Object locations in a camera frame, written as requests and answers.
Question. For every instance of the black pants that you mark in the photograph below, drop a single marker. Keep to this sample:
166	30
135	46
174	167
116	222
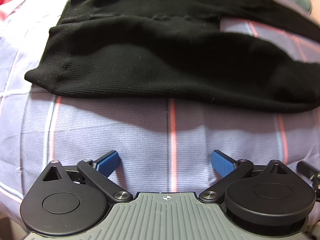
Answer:
160	55

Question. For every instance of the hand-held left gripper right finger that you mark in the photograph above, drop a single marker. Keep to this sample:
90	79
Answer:
221	163

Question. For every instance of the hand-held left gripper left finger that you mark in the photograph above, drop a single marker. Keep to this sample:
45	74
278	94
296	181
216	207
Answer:
108	163

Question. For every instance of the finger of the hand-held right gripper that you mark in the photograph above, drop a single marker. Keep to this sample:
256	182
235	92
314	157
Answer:
308	171

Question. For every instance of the purple plaid bed sheet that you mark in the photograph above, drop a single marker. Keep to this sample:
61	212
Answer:
125	132

